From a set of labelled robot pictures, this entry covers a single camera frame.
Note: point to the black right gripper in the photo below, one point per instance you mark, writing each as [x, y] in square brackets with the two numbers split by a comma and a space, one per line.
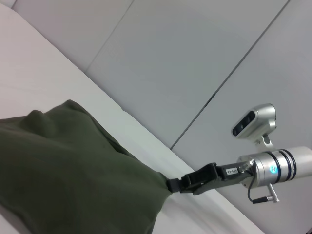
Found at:
[231, 175]

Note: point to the dark green t-shirt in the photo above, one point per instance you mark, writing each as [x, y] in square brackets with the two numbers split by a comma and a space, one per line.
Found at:
[61, 170]

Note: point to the small silver connector plug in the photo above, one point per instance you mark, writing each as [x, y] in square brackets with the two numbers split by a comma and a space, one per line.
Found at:
[246, 165]

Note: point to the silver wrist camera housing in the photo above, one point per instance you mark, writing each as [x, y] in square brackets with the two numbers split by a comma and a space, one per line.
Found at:
[256, 122]

